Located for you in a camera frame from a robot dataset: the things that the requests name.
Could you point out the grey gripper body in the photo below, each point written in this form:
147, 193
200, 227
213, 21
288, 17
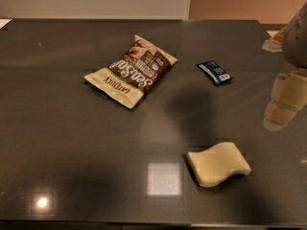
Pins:
296, 43

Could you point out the blue rxbar blueberry bar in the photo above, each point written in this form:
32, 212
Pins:
215, 72

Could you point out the white paper sheet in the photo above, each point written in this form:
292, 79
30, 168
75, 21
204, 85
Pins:
4, 23

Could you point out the brown sea salt chips bag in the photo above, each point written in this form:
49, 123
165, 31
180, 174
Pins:
128, 79

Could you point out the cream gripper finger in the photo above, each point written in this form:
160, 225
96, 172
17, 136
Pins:
289, 95
274, 43

